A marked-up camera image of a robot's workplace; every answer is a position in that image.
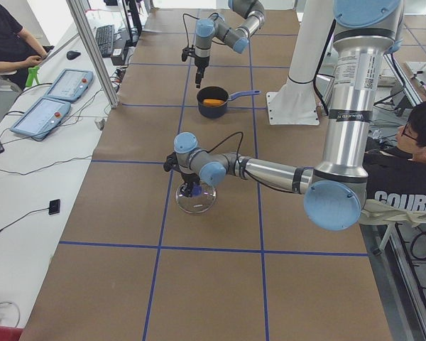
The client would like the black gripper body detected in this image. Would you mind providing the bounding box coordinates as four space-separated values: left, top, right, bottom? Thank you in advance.
181 172 200 185
195 56 209 71

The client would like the blue saucepan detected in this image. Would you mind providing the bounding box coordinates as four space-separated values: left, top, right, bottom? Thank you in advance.
197 86 261 119

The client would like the aluminium frame post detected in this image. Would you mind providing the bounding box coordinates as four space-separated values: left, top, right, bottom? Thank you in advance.
66 0 119 109

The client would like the blue teach pendant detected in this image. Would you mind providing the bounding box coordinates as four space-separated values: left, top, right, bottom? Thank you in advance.
10 97 71 141
45 68 94 103

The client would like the person in courage jacket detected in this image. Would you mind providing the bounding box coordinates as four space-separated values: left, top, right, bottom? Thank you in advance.
363 102 426 212

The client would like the near blue teach pendant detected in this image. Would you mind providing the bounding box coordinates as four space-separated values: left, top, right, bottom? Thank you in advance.
10 97 71 141

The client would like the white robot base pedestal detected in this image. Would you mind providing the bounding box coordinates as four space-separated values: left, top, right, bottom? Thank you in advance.
266 0 334 125

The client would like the person in black shirt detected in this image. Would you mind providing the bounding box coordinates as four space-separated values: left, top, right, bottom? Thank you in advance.
0 4 53 90

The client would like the glass pot lid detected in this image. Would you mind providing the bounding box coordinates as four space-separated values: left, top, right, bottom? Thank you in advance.
175 182 217 214

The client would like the far blue teach pendant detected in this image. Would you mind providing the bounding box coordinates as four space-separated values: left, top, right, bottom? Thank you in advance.
45 68 94 103

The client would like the black keyboard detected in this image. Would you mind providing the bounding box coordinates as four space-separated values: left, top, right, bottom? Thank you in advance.
95 25 115 58

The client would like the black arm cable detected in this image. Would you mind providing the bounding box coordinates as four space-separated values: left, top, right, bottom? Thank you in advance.
182 12 224 50
209 131 306 195

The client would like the green clamp stand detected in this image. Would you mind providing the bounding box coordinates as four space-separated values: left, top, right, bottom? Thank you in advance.
26 65 40 87

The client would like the black computer mouse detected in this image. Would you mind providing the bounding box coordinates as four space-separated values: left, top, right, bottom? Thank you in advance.
66 50 81 60

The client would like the yellow corn cob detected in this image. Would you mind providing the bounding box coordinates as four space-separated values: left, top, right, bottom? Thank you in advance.
202 99 226 108

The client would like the white chair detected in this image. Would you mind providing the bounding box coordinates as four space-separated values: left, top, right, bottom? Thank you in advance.
359 200 426 255

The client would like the small black square device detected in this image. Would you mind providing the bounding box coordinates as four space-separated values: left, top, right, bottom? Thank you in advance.
48 199 61 215

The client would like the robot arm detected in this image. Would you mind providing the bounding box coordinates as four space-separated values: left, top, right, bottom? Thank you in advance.
182 1 265 88
164 1 404 231

